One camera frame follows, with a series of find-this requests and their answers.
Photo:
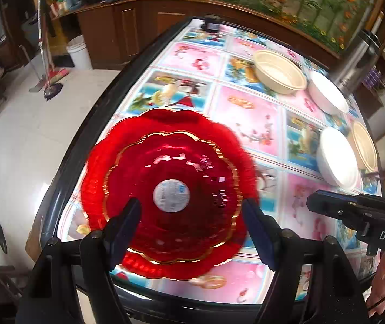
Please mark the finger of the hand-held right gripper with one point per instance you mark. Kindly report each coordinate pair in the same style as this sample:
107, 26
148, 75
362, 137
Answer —
327, 204

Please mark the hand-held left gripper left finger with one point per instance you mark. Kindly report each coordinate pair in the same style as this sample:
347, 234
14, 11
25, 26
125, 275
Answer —
127, 224

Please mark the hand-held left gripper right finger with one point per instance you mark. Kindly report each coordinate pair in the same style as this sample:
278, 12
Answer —
260, 236

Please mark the white foam bowl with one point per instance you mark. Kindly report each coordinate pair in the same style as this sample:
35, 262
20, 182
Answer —
327, 91
336, 158

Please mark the beige plastic bowl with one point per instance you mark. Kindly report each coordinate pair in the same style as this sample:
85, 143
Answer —
280, 74
364, 145

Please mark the small gold-rimmed red plate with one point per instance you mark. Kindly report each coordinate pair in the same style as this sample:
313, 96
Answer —
192, 162

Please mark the black-rimmed table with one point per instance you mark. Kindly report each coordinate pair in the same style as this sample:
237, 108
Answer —
87, 125

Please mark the purple bottle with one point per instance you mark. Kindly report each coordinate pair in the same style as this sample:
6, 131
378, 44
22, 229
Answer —
377, 81
369, 77

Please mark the stainless steel thermos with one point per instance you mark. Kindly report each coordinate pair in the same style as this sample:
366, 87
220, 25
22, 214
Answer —
354, 60

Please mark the dark mop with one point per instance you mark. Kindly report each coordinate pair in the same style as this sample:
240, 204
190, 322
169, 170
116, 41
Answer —
53, 91

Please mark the red broom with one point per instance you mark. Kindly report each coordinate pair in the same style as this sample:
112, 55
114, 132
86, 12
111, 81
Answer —
57, 76

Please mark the white plastic bucket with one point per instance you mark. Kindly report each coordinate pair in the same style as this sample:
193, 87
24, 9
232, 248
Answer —
79, 54

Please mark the brown wooden cabinet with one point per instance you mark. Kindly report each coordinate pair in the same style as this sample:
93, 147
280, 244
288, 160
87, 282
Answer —
111, 27

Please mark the small black jar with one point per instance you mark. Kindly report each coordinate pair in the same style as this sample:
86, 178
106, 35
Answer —
211, 23

